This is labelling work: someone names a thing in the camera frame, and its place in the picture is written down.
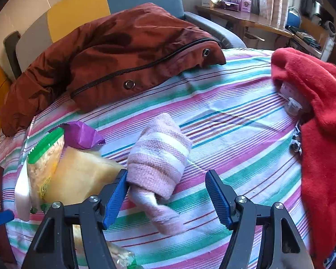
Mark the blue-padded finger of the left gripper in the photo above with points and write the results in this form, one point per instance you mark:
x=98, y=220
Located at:
x=6, y=216

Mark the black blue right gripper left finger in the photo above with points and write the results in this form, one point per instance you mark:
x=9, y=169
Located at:
x=53, y=243

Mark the green-edged cracker pack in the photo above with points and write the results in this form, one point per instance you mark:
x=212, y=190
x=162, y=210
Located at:
x=42, y=162

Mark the purple snack packet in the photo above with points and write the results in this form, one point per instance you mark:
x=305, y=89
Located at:
x=80, y=135

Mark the pink striped towel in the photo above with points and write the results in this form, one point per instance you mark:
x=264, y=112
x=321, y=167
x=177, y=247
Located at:
x=155, y=165

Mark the weidan cracker pack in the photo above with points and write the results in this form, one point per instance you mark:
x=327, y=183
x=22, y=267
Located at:
x=122, y=258

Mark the yellow sponge block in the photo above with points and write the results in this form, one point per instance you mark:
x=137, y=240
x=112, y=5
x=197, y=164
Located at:
x=80, y=174

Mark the striped tablecloth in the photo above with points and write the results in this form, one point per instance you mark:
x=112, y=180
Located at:
x=238, y=126

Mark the white plastic clip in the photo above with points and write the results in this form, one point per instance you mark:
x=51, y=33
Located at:
x=292, y=97

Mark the red fleece garment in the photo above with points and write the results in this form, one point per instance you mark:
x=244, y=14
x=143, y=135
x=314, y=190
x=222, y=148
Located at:
x=316, y=81

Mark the maroon padded jacket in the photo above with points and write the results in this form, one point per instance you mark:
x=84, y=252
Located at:
x=107, y=60

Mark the blue yellow grey armchair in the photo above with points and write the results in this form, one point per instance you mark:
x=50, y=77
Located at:
x=50, y=25

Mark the wooden side table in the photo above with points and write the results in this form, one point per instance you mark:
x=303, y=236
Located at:
x=252, y=28

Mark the purple box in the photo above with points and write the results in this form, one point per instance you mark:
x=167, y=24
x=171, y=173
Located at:
x=244, y=5

